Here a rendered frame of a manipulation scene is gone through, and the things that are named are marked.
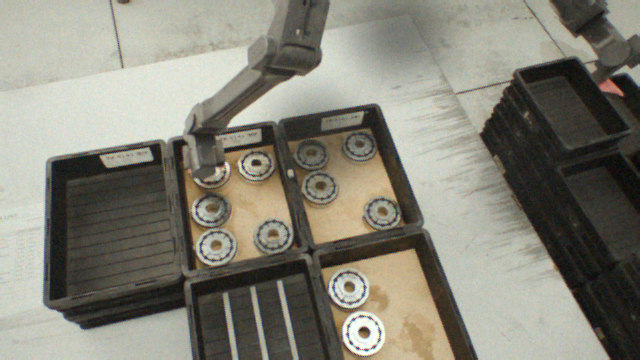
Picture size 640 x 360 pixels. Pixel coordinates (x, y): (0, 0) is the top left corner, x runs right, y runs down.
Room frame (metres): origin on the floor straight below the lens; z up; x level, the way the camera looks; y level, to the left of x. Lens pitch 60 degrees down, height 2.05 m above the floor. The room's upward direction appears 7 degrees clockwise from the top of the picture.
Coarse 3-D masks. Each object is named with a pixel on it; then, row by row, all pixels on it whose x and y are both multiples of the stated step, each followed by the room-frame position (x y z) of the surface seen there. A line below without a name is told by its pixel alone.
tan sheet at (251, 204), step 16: (192, 192) 0.61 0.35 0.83; (224, 192) 0.62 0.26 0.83; (240, 192) 0.63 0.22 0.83; (256, 192) 0.64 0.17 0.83; (272, 192) 0.64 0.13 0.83; (240, 208) 0.58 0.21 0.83; (256, 208) 0.59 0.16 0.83; (272, 208) 0.59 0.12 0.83; (288, 208) 0.60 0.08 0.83; (192, 224) 0.52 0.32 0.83; (240, 224) 0.53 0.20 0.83; (256, 224) 0.54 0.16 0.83; (240, 240) 0.49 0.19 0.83; (240, 256) 0.45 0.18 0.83
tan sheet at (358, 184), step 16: (368, 128) 0.90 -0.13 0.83; (336, 144) 0.83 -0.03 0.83; (336, 160) 0.77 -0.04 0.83; (304, 176) 0.70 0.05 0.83; (336, 176) 0.72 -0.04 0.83; (352, 176) 0.72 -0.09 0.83; (368, 176) 0.73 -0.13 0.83; (384, 176) 0.73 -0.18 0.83; (352, 192) 0.67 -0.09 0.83; (368, 192) 0.68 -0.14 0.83; (384, 192) 0.68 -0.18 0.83; (320, 208) 0.61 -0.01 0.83; (336, 208) 0.61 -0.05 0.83; (352, 208) 0.62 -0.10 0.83; (320, 224) 0.56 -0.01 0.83; (336, 224) 0.57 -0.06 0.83; (352, 224) 0.57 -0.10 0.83; (400, 224) 0.59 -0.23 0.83; (320, 240) 0.52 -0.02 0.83
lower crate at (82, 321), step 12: (156, 300) 0.31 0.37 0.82; (168, 300) 0.32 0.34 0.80; (180, 300) 0.34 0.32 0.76; (108, 312) 0.27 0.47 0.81; (120, 312) 0.29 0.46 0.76; (132, 312) 0.29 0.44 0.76; (144, 312) 0.31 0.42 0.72; (156, 312) 0.31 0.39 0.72; (84, 324) 0.26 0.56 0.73; (96, 324) 0.26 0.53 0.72
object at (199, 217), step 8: (216, 192) 0.61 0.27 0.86; (200, 200) 0.58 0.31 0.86; (208, 200) 0.58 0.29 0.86; (216, 200) 0.58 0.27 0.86; (224, 200) 0.58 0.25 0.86; (192, 208) 0.55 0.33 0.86; (200, 208) 0.55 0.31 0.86; (224, 208) 0.56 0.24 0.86; (200, 216) 0.53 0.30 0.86; (216, 216) 0.54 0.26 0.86; (224, 216) 0.54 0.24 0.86; (200, 224) 0.51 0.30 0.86; (208, 224) 0.51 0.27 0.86; (216, 224) 0.51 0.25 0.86
